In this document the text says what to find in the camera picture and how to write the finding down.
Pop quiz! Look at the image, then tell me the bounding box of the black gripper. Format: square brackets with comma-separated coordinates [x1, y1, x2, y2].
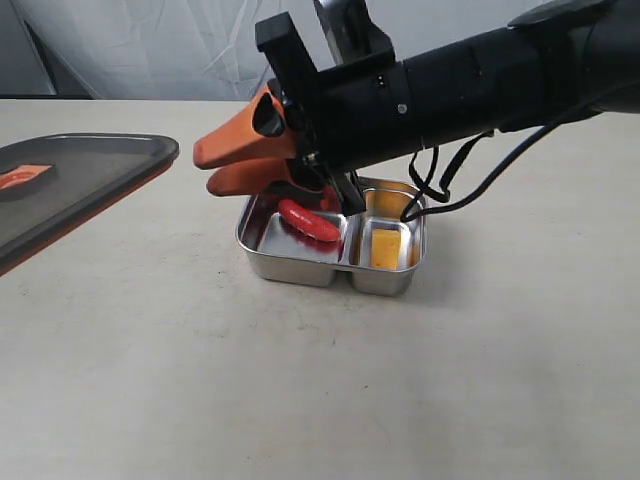
[193, 12, 422, 216]

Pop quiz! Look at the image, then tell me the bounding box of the red sausage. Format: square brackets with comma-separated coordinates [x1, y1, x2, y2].
[278, 199, 341, 243]

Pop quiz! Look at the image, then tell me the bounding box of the dark transparent box lid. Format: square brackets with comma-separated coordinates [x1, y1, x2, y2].
[1, 133, 180, 274]

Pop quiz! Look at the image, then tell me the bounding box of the yellow cheese wedge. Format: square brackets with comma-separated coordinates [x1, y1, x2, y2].
[370, 228, 401, 270]

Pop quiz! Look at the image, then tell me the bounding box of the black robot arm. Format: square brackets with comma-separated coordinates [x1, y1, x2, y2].
[193, 1, 639, 216]

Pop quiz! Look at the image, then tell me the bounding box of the stainless steel lunch box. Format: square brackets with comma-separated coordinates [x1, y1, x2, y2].
[236, 177, 427, 297]

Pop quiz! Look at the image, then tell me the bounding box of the white backdrop cloth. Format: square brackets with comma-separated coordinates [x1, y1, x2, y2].
[0, 0, 551, 104]

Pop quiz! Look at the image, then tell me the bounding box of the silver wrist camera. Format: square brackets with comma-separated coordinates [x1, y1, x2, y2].
[313, 0, 371, 65]

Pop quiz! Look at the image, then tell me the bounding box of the black cable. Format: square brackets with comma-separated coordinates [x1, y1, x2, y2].
[398, 107, 606, 223]

